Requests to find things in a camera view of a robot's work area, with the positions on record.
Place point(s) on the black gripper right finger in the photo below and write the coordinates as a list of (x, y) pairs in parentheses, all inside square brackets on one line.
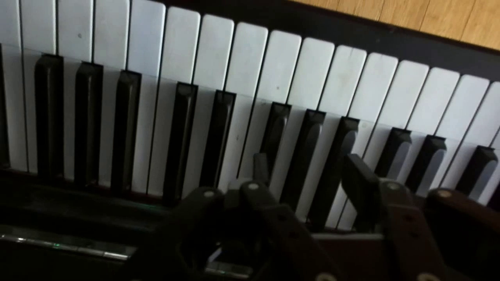
[(436, 238)]

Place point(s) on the black digital piano keyboard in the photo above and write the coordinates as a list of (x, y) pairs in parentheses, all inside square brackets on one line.
[(114, 112)]

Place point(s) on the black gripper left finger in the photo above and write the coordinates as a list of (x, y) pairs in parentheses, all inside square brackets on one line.
[(243, 235)]

